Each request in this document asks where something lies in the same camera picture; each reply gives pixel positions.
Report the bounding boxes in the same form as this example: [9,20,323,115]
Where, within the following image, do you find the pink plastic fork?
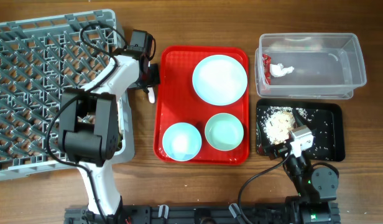
[147,87,156,104]

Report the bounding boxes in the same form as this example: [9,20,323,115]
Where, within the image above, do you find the leftover rice food waste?
[258,106,335,155]

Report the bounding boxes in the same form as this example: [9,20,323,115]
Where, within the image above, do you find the green bowl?
[205,113,244,151]

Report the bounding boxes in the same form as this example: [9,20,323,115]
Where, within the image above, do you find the small light blue saucer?
[162,123,202,162]

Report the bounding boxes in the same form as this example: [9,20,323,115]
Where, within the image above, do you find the white tissue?
[269,63,295,78]

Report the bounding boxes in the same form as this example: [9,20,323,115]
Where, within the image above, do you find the red snack wrapper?
[262,54,272,85]

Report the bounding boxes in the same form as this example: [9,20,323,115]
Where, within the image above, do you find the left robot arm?
[54,30,160,223]

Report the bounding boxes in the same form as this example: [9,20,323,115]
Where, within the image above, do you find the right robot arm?
[256,140,341,223]

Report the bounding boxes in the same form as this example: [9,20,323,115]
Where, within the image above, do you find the black waste tray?
[256,99,345,162]

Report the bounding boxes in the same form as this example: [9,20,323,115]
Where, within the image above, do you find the grey dishwasher rack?
[0,9,124,181]

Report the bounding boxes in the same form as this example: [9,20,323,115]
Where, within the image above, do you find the red plastic tray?
[153,45,250,166]

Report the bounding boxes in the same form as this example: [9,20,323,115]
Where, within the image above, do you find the large light blue plate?
[191,55,247,106]

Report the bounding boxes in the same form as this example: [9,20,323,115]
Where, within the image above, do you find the clear plastic bin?
[254,32,367,99]

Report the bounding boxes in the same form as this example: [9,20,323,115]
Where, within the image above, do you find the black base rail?
[63,202,341,224]

